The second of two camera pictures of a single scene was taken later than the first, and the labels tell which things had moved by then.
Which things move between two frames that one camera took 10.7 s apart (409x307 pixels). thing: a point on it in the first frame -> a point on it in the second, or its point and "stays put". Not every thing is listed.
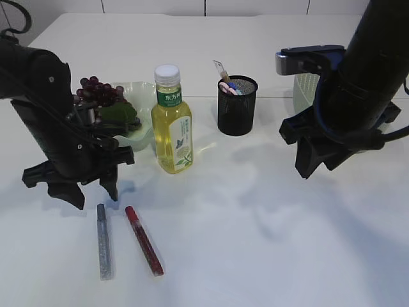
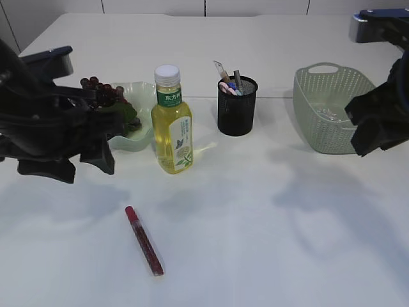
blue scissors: [233, 85] stays put
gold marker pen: [226, 77] stays put
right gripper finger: [338, 157] -> [393, 135]
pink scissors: [224, 87] stays put
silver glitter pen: [106, 264] -> [238, 91]
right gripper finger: [310, 154] -> [364, 135]
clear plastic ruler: [219, 67] stays put
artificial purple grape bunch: [105, 108] stays put
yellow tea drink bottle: [172, 124] stays put
